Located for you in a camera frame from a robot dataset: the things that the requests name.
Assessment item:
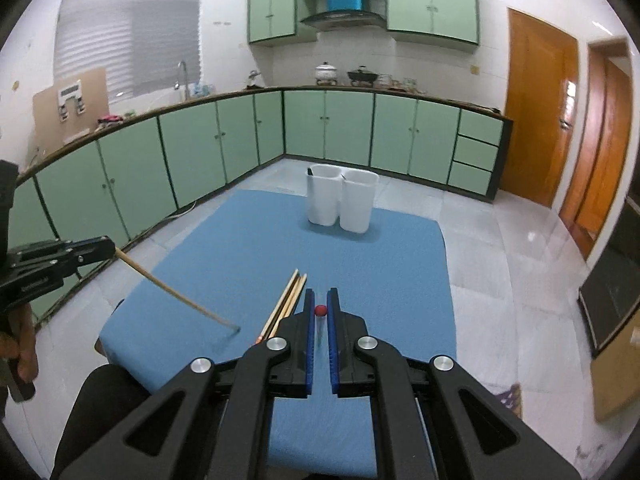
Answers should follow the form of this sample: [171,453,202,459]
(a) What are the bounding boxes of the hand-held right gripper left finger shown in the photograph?
[50,287,316,480]

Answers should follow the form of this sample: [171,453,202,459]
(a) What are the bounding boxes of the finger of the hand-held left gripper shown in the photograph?
[9,235,117,281]

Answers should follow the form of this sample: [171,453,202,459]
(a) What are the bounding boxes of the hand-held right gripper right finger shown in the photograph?
[327,287,583,480]

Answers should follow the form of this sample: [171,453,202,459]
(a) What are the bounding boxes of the white double utensil holder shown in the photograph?
[306,163,379,234]

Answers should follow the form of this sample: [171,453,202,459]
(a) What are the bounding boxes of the person's left hand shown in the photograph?
[0,304,40,387]

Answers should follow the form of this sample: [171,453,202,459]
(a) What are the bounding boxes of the cardboard panel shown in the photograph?
[32,66,110,145]

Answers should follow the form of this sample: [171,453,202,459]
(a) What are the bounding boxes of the blue table mat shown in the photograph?
[95,189,458,478]

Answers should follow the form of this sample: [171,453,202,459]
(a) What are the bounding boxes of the green base cabinets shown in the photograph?
[0,87,514,321]

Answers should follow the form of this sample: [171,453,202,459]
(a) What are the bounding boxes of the person's dark trouser leg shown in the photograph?
[50,364,154,480]

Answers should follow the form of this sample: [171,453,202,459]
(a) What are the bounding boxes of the purple patterned cloth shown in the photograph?
[490,384,524,419]

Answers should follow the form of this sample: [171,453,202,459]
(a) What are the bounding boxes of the metal faucet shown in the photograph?
[176,60,191,101]

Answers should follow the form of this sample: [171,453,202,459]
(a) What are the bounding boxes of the grey window blind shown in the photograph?
[54,0,206,106]

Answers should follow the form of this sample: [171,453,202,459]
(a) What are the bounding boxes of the glass jars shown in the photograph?
[377,74,419,92]

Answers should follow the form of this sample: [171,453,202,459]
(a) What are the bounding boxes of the cardboard box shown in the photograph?
[590,310,640,423]

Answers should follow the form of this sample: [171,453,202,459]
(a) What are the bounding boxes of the black glass-front cabinet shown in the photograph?
[578,200,640,359]

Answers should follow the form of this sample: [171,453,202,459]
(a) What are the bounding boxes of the wooden door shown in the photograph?
[500,7,581,209]
[559,39,634,261]

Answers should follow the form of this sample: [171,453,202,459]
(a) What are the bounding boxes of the black range hood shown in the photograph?
[300,10,387,32]

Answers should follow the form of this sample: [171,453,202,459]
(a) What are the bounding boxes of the green wall cabinets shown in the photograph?
[247,0,481,54]

